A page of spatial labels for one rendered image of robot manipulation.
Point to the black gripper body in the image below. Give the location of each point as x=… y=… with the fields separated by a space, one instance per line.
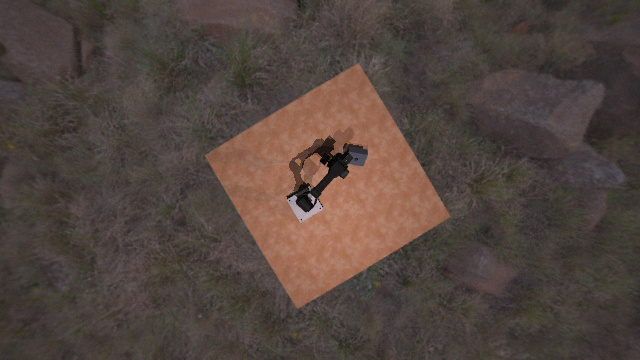
x=325 y=159

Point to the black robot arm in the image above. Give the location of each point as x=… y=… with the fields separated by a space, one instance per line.
x=338 y=167

